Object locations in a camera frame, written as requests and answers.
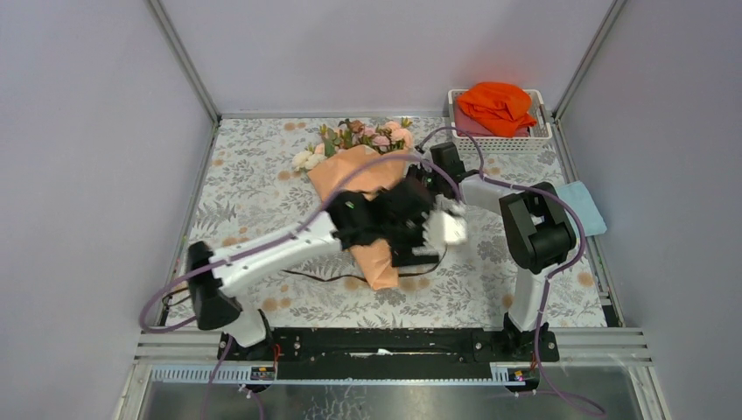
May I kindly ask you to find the pink folded cloth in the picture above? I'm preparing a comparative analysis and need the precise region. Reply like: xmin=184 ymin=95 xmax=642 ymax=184
xmin=453 ymin=105 xmax=531 ymax=137

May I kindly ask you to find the pink fake flower stem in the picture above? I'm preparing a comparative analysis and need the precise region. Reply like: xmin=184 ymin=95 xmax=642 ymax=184
xmin=381 ymin=117 xmax=414 ymax=151

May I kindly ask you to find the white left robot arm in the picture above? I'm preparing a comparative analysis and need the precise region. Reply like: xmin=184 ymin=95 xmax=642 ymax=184
xmin=186 ymin=178 xmax=448 ymax=360

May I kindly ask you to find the orange folded cloth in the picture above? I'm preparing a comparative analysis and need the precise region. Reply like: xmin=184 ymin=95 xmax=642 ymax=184
xmin=456 ymin=82 xmax=536 ymax=137

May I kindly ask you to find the light blue towel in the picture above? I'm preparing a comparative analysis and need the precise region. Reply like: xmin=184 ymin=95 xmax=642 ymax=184
xmin=556 ymin=181 xmax=607 ymax=237

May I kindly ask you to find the pink fake flower bunch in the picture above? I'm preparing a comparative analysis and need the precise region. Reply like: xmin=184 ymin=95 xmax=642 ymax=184
xmin=308 ymin=118 xmax=398 ymax=158

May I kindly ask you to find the dark brown ribbon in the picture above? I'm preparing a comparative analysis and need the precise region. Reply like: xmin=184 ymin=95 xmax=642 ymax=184
xmin=161 ymin=248 xmax=448 ymax=309

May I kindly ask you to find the brown kraft wrapping paper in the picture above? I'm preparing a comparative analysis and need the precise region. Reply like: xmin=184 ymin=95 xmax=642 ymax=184
xmin=308 ymin=145 xmax=409 ymax=291

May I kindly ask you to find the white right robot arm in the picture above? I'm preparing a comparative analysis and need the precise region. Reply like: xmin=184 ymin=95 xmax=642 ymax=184
xmin=406 ymin=142 xmax=585 ymax=361

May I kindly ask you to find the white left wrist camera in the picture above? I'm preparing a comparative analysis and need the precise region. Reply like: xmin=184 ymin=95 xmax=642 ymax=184
xmin=423 ymin=196 xmax=468 ymax=251

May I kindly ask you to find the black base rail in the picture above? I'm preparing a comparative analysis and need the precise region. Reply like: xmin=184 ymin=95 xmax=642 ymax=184
xmin=217 ymin=323 xmax=560 ymax=381

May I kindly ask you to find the white perforated plastic basket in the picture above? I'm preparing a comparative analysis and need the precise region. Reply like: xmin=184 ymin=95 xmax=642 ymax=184
xmin=447 ymin=88 xmax=553 ymax=154

